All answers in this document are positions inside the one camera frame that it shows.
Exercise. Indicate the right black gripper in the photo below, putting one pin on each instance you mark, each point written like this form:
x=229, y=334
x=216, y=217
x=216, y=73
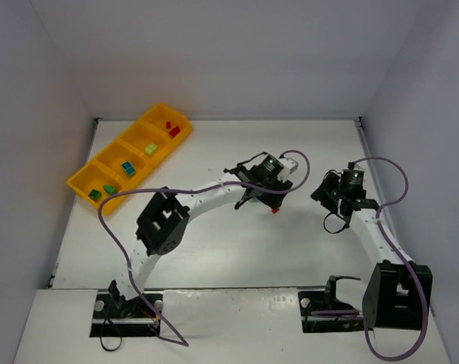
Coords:
x=325, y=193

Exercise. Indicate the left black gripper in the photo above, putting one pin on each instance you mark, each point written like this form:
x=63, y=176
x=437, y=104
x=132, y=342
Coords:
x=269, y=193

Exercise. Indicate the red arch lego piece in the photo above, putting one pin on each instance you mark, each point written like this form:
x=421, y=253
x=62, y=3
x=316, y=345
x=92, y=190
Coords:
x=174, y=131

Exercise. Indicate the light green lego brick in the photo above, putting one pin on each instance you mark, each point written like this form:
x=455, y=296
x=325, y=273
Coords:
x=151, y=149

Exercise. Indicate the light blue lego brick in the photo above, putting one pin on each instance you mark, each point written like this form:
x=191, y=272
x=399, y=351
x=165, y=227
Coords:
x=128, y=168

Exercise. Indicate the dark green lego brick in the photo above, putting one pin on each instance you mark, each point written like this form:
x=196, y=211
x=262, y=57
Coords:
x=109, y=189

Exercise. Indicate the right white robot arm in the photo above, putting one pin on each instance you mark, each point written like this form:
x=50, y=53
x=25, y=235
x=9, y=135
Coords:
x=391, y=298

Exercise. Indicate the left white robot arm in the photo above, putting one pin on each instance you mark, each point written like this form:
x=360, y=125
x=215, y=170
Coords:
x=161, y=225

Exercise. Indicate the green lego in bin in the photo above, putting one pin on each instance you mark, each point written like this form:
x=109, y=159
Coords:
x=95, y=195

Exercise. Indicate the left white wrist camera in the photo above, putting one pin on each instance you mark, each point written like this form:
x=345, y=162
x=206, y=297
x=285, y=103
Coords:
x=289, y=165

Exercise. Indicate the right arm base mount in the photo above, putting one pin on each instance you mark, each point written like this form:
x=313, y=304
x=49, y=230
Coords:
x=335, y=307

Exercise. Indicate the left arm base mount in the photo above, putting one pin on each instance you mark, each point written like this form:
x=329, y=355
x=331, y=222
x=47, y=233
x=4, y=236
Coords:
x=136, y=319

